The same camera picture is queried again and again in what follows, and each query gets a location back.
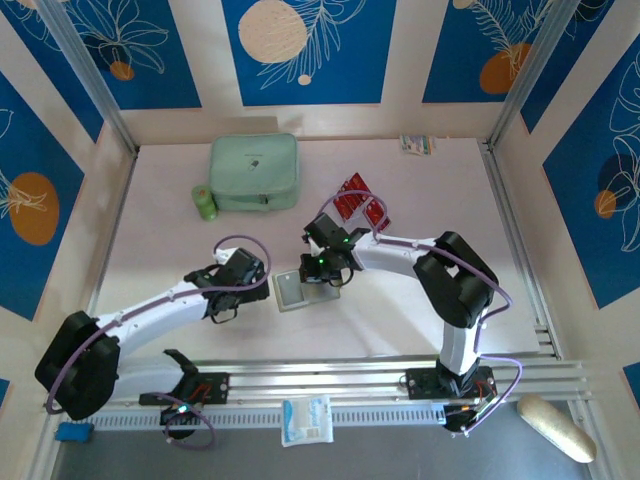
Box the beige textured roll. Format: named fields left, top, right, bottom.
left=516, top=393, right=599, bottom=464

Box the mint green zip pouch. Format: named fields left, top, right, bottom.
left=208, top=132, right=300, bottom=214

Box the black controller box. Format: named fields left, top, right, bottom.
left=159, top=403, right=204, bottom=427
left=443, top=403, right=489, bottom=434

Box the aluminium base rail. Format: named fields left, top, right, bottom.
left=42, top=355, right=594, bottom=416

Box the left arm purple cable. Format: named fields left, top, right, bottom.
left=47, top=234, right=274, bottom=452

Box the blue sponge block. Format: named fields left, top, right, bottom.
left=54, top=421, right=96, bottom=444

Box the white blue wipes packet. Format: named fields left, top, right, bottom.
left=280, top=394, right=335, bottom=448

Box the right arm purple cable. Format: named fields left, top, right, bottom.
left=318, top=191, right=526, bottom=437

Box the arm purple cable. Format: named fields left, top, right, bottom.
left=47, top=234, right=274, bottom=452
left=318, top=191, right=526, bottom=437

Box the black mounting plate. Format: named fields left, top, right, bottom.
left=405, top=365, right=497, bottom=402
left=138, top=371, right=232, bottom=407

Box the grey slotted cable duct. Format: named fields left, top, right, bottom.
left=63, top=407, right=450, bottom=432

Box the aluminium frame post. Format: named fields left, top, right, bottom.
left=36, top=0, right=140, bottom=157
left=486, top=0, right=584, bottom=152

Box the aluminium side rail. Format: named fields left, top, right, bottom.
left=480, top=141, right=564, bottom=359

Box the small printed paper packet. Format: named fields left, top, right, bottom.
left=399, top=133, right=437, bottom=157

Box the green card holder wallet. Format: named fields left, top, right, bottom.
left=271, top=268, right=343, bottom=315

